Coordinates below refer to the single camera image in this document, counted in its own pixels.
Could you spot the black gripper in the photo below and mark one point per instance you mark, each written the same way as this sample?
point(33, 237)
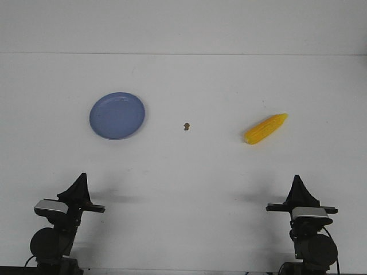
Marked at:
point(78, 201)
point(299, 198)

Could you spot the yellow corn cob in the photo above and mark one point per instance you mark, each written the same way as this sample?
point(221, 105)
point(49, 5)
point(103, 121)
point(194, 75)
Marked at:
point(264, 129)

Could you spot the blue round plate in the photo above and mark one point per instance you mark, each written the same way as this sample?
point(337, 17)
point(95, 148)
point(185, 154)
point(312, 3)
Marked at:
point(117, 115)

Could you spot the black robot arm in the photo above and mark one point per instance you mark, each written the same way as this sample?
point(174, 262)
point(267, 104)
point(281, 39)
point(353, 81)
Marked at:
point(313, 244)
point(51, 246)

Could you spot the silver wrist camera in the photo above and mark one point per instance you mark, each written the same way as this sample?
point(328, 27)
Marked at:
point(50, 205)
point(308, 212)

